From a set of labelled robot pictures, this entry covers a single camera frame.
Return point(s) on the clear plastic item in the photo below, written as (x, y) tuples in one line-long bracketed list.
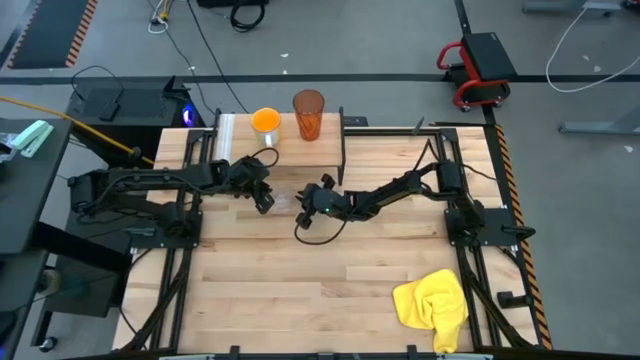
[(7, 147)]

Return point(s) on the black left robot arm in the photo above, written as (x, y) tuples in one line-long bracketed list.
[(140, 182)]

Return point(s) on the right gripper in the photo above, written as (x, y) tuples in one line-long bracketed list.
[(327, 202)]

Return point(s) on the orange faceted plastic tumbler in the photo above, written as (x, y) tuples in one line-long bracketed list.
[(309, 120)]

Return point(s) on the small black external drive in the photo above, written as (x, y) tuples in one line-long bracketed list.
[(109, 111)]

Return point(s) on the black computer tower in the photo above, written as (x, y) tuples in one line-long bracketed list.
[(140, 107)]

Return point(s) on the black aluminium table frame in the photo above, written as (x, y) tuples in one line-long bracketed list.
[(390, 132)]

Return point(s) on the black desk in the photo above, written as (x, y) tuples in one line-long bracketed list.
[(30, 200)]

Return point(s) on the black block bracket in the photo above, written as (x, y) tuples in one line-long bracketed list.
[(355, 121)]

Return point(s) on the clear glass cup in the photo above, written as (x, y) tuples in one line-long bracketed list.
[(285, 200)]

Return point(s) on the yellow cloth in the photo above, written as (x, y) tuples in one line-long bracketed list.
[(430, 305)]

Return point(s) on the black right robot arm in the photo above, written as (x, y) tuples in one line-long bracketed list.
[(390, 195)]

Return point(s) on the mint green stapler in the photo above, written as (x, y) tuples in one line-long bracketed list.
[(32, 137)]

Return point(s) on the black caster wheel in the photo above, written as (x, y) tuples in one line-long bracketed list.
[(48, 344)]

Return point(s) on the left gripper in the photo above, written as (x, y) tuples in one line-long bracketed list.
[(242, 175)]

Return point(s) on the orange black hazard tape strip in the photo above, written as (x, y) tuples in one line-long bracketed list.
[(537, 300)]

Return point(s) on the black box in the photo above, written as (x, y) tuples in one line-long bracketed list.
[(232, 2)]

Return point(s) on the red and black rolling stool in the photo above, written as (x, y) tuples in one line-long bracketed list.
[(487, 55)]

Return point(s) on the black frame clamp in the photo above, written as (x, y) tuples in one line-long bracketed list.
[(412, 352), (234, 352), (419, 126)]

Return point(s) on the black mat with striped edge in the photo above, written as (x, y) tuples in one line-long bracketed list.
[(50, 30)]

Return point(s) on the wooden shelf with black frame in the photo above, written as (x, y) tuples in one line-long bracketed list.
[(310, 152)]

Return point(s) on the grey table leg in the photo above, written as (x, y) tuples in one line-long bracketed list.
[(600, 125), (570, 6)]

